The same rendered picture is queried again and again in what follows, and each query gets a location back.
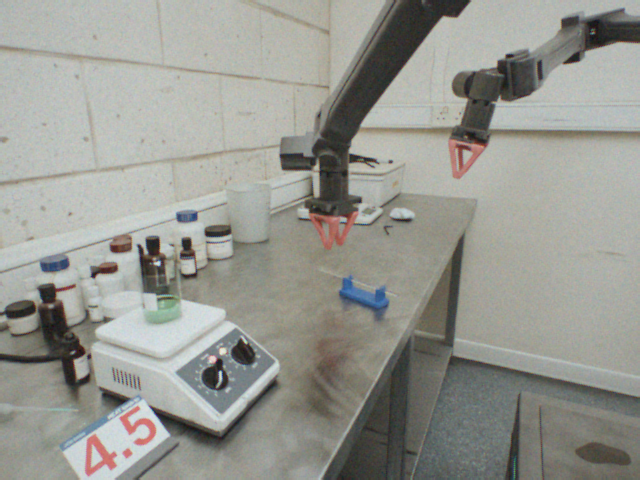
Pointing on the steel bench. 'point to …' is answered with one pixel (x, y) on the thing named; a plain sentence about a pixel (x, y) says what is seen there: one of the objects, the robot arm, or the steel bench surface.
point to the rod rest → (363, 295)
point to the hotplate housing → (128, 376)
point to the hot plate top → (186, 331)
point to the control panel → (222, 399)
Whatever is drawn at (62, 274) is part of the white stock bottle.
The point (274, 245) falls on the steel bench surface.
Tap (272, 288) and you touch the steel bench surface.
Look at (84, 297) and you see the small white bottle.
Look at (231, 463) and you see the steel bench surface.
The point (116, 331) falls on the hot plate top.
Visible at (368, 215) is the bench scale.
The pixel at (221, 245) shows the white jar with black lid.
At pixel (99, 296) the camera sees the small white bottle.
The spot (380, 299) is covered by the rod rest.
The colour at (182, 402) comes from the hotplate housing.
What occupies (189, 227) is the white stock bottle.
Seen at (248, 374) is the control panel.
